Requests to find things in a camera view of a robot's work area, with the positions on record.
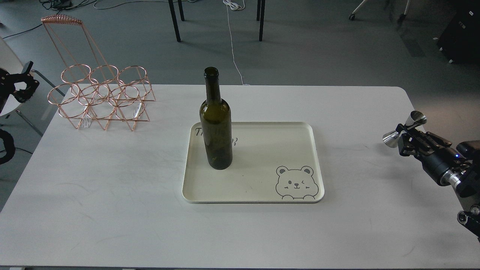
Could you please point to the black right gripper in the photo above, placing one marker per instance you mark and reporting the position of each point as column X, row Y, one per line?
column 443, row 165

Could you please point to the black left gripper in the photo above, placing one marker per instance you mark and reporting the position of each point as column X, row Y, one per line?
column 4, row 90

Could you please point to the silver steel jigger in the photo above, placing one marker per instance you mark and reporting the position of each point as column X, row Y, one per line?
column 415, row 119

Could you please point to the dark green wine bottle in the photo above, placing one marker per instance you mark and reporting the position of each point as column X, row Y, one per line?
column 215, row 118

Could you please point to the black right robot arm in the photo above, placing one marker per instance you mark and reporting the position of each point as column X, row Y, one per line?
column 471, row 151

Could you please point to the black equipment box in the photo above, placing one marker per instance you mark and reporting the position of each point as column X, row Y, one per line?
column 460, row 40

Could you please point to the cream bear serving tray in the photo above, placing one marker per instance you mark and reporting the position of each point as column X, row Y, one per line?
column 273, row 162

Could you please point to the black table leg left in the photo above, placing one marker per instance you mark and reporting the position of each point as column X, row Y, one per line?
column 174, row 17

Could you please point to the black table leg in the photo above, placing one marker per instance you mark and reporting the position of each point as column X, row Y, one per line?
column 260, row 12
column 174, row 17

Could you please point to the black table leg right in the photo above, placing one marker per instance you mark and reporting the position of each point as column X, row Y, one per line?
column 260, row 12

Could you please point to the copper wire bottle rack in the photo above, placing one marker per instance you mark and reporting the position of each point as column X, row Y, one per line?
column 97, row 93

